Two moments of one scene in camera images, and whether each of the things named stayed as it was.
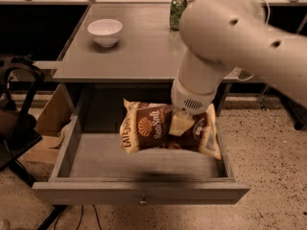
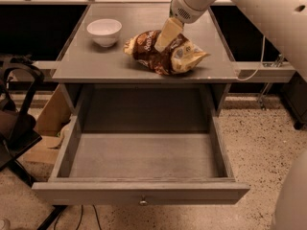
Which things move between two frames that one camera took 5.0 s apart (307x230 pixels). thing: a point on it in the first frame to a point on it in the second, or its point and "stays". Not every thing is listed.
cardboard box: (50, 124) stays
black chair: (20, 78) stays
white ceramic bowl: (106, 33) stays
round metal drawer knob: (143, 203) stays
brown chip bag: (148, 125) to (177, 57)
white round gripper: (188, 102) to (180, 9)
